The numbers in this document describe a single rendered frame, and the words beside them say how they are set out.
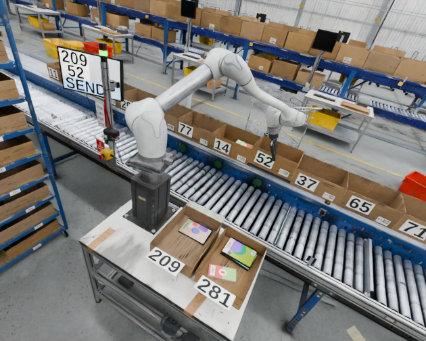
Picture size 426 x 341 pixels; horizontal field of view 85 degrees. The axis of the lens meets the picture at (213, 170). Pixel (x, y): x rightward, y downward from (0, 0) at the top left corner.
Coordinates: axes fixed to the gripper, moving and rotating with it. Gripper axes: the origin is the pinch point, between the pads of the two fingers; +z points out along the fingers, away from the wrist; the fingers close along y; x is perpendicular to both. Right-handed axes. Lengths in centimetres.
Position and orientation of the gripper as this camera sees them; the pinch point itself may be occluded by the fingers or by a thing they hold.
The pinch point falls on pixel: (274, 156)
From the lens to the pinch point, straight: 198.2
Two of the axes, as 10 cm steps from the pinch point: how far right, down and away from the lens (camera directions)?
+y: -4.9, 4.4, -7.6
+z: 1.3, 8.9, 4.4
